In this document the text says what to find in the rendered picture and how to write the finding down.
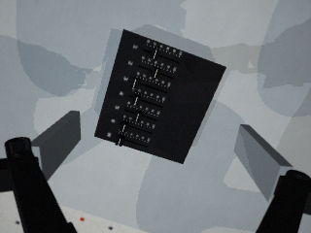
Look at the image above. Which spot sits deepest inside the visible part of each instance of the black lighting desk panel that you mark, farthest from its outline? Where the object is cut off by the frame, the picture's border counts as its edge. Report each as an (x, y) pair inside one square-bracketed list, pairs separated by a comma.
[(157, 97)]

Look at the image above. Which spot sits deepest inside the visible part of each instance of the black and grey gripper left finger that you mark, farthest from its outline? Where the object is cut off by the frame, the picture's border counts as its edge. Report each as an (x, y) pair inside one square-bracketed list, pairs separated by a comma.
[(27, 169)]

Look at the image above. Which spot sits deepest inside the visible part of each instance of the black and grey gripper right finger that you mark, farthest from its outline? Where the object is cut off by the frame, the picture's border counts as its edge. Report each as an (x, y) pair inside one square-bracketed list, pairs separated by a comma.
[(288, 191)]

